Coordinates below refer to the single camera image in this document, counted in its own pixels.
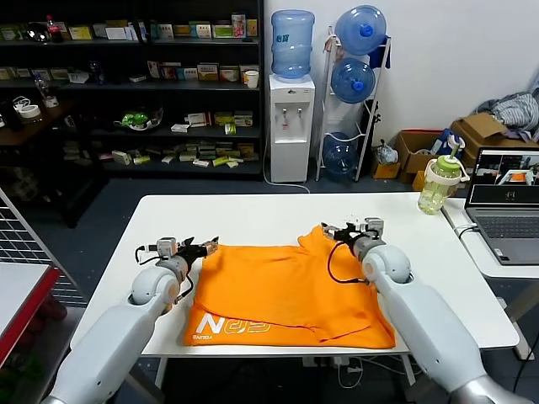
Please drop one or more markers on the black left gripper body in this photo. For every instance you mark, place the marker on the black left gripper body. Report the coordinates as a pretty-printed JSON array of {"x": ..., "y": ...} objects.
[{"x": 190, "y": 254}]

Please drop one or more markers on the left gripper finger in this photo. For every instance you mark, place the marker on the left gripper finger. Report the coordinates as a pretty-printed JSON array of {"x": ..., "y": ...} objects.
[
  {"x": 209, "y": 246},
  {"x": 188, "y": 244}
]

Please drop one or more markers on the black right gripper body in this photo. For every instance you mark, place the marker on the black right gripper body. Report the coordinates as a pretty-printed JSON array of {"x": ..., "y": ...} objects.
[{"x": 351, "y": 236}]

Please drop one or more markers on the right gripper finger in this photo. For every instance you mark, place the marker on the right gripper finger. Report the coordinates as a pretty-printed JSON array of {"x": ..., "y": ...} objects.
[
  {"x": 349, "y": 226},
  {"x": 329, "y": 230}
]

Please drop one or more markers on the orange t-shirt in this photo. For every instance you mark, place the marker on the orange t-shirt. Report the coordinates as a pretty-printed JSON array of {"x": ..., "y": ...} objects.
[{"x": 273, "y": 286}]

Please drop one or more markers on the pile of grey clothes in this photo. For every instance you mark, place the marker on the pile of grey clothes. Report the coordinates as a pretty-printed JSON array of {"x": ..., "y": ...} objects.
[{"x": 513, "y": 109}]

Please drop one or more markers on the small yellow cardboard box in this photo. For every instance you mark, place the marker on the small yellow cardboard box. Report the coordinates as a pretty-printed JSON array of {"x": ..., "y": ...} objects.
[{"x": 385, "y": 170}]

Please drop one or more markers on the grey plastic bag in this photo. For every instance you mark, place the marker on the grey plastic bag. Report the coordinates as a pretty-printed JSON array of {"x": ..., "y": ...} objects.
[{"x": 386, "y": 153}]

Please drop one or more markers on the small yellow carton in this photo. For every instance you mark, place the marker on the small yellow carton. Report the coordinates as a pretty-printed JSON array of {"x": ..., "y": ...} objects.
[{"x": 419, "y": 181}]

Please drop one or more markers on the green lid drinking bottle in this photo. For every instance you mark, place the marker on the green lid drinking bottle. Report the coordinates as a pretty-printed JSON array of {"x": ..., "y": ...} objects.
[{"x": 436, "y": 187}]

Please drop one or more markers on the open brown cardboard box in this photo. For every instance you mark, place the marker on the open brown cardboard box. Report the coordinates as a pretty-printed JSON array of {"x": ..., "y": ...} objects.
[{"x": 406, "y": 149}]

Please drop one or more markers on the white water dispenser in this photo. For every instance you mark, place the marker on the white water dispenser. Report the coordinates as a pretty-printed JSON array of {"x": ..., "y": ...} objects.
[{"x": 290, "y": 134}]

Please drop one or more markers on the blue white bag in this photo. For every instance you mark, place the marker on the blue white bag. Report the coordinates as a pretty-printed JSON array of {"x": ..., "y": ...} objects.
[{"x": 442, "y": 143}]

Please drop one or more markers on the white red medicine box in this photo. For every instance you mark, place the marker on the white red medicine box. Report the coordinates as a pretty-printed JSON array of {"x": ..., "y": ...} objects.
[{"x": 198, "y": 119}]

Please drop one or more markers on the white side table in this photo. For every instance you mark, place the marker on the white side table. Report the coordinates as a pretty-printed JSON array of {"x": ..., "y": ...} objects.
[{"x": 476, "y": 252}]

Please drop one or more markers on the white power strip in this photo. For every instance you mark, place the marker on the white power strip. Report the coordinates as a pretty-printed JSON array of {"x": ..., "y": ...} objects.
[{"x": 320, "y": 361}]

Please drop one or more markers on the bag of green items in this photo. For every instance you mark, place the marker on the bag of green items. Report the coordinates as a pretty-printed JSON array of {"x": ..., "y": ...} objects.
[{"x": 135, "y": 120}]

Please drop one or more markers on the grey laptop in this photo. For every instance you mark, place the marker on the grey laptop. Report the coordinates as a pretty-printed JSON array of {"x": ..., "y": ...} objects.
[{"x": 505, "y": 225}]

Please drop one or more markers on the large flat cardboard box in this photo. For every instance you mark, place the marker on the large flat cardboard box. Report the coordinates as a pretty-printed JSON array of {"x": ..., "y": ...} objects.
[{"x": 476, "y": 128}]

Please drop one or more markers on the black shelf unit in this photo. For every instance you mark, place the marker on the black shelf unit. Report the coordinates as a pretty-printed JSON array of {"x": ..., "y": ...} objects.
[{"x": 126, "y": 89}]

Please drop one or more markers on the white paper cup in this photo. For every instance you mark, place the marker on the white paper cup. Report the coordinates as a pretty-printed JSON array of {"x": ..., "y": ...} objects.
[{"x": 252, "y": 80}]

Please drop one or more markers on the red edged white table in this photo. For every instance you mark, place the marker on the red edged white table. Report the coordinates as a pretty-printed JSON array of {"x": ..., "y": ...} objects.
[{"x": 21, "y": 290}]

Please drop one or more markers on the orange white medicine box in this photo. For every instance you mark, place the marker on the orange white medicine box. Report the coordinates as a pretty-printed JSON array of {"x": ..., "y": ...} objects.
[{"x": 228, "y": 74}]

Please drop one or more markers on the blue labelled water jug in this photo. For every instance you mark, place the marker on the blue labelled water jug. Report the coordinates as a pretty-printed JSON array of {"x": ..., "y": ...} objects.
[{"x": 292, "y": 44}]

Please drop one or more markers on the brown wooden table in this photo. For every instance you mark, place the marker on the brown wooden table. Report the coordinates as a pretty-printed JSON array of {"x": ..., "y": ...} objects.
[{"x": 38, "y": 124}]

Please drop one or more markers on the dark blue bottle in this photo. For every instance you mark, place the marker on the dark blue bottle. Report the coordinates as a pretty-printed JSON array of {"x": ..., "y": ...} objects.
[{"x": 97, "y": 73}]

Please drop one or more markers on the white tape roll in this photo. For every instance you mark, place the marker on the white tape roll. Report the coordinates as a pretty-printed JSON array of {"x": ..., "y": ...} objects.
[{"x": 30, "y": 113}]

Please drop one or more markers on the clear plastic water bottle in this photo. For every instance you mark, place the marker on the clear plastic water bottle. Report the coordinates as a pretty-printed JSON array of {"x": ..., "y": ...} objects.
[{"x": 41, "y": 88}]

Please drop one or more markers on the tall pink print box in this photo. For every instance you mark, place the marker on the tall pink print box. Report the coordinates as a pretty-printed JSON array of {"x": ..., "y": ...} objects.
[{"x": 238, "y": 27}]

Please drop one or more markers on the plain white box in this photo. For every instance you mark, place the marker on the plain white box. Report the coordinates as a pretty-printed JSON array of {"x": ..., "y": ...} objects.
[{"x": 116, "y": 33}]

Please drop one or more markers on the yellow green box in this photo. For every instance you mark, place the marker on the yellow green box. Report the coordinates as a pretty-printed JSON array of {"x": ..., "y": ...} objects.
[{"x": 80, "y": 33}]

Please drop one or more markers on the cola bottle red cap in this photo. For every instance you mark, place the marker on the cola bottle red cap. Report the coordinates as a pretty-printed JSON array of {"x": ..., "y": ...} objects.
[{"x": 54, "y": 32}]

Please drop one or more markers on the clear glass globe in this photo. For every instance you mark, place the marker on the clear glass globe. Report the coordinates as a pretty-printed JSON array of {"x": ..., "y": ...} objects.
[{"x": 38, "y": 33}]

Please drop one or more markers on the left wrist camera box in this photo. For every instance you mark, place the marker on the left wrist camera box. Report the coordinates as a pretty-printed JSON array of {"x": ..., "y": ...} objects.
[{"x": 166, "y": 246}]

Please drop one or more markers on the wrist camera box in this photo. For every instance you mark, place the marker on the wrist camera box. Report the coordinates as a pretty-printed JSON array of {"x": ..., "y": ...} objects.
[
  {"x": 374, "y": 226},
  {"x": 166, "y": 246}
]

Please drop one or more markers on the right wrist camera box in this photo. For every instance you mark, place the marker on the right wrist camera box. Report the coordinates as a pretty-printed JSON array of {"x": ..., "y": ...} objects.
[{"x": 374, "y": 226}]

